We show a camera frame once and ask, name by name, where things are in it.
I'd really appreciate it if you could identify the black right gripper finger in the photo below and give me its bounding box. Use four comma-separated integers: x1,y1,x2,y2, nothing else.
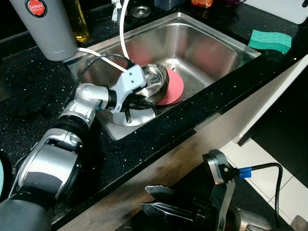
140,203,198,226
144,185,193,205

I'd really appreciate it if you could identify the stainless steel bowl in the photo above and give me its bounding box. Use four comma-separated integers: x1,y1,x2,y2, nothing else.
132,63,170,107

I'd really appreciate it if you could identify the pink plate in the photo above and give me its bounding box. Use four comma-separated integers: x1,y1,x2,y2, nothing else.
156,67,185,106

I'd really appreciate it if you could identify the stainless steel sink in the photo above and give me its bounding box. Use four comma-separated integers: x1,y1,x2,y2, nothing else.
67,12,262,141

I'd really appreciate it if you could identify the round metal strainer cap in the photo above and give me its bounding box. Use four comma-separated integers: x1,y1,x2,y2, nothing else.
131,5,152,19

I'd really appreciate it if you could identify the white faucet connector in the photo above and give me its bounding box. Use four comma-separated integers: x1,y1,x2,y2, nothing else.
112,0,122,22

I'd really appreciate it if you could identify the yellow oil bottle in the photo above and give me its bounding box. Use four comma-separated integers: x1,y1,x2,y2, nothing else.
65,0,91,44

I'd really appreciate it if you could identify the dark container with fruit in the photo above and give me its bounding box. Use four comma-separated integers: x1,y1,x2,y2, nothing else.
155,0,186,11

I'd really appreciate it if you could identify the grey tumbler with red logo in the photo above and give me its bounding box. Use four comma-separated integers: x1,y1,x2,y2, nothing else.
10,0,78,62

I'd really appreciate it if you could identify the green sponge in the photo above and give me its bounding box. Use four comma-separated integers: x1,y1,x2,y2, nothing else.
248,30,293,54

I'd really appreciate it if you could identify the white cutting board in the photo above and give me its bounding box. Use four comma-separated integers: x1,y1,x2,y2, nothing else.
245,0,308,25

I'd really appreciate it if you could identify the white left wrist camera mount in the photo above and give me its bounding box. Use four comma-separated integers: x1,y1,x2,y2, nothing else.
110,64,147,115

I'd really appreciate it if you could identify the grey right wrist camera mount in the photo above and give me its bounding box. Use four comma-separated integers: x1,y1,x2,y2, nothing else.
202,149,236,231

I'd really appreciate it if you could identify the white hose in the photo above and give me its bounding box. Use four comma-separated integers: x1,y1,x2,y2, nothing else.
77,0,133,73

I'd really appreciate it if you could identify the black cable with blue tape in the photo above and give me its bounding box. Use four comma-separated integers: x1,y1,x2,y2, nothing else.
226,163,284,227

